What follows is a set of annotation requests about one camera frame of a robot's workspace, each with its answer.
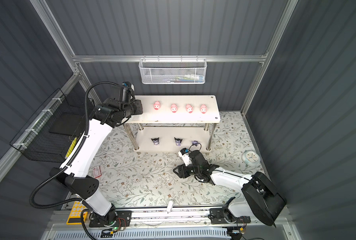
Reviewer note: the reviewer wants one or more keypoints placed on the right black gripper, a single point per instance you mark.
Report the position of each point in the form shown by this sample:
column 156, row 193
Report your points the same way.
column 183, row 172

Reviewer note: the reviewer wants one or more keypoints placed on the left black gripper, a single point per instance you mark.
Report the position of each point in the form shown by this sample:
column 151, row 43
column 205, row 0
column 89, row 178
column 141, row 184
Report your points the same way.
column 138, row 103

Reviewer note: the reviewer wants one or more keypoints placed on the pink pig toy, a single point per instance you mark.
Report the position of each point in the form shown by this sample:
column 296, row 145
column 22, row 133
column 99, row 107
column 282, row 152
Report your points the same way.
column 203, row 109
column 189, row 108
column 157, row 105
column 174, row 108

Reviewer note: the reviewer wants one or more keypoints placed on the black purple figurine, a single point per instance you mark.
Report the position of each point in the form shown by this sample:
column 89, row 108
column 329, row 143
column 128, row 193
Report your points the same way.
column 178, row 141
column 156, row 141

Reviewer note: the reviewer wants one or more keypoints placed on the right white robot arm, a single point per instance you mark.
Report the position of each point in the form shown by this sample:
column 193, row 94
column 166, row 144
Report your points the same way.
column 262, row 198

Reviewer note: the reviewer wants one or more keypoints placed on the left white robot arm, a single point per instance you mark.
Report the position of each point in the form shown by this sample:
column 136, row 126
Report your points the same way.
column 73, row 173

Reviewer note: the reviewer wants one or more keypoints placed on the white two-tier shelf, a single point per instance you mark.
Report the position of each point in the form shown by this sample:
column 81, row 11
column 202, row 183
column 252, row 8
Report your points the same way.
column 166, row 125

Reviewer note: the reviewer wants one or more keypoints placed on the tubes in white basket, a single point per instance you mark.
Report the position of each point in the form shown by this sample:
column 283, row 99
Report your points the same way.
column 186, row 79

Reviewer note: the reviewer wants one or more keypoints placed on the white round clock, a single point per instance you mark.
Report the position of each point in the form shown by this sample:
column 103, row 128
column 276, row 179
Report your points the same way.
column 251, row 158

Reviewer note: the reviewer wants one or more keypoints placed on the red white card pack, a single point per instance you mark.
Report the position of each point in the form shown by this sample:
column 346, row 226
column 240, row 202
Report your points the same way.
column 97, row 173

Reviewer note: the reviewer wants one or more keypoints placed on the yellow marker in basket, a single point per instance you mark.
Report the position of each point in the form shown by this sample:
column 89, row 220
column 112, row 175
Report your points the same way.
column 71, row 148

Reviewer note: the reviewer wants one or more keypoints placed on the yellow calculator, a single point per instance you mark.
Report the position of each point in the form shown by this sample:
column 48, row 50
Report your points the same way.
column 74, row 217

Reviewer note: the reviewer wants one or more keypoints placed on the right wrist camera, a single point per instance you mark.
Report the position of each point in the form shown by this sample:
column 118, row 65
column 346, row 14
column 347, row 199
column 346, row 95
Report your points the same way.
column 184, row 155

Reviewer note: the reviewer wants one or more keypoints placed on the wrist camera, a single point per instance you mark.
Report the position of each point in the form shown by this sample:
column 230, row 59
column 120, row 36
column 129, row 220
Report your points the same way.
column 184, row 155
column 129, row 85

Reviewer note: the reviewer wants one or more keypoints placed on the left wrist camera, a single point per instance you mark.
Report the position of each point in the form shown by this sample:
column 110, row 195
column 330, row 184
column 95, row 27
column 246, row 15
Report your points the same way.
column 129, row 85

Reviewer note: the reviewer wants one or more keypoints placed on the white wire wall basket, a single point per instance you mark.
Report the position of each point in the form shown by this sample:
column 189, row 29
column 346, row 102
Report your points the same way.
column 154, row 72

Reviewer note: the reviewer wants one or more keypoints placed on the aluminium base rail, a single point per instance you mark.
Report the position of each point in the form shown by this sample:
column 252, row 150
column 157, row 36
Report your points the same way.
column 200, row 223

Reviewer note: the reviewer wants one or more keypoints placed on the black wire wall basket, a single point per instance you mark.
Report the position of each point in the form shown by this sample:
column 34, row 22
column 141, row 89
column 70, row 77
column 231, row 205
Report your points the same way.
column 49, row 137

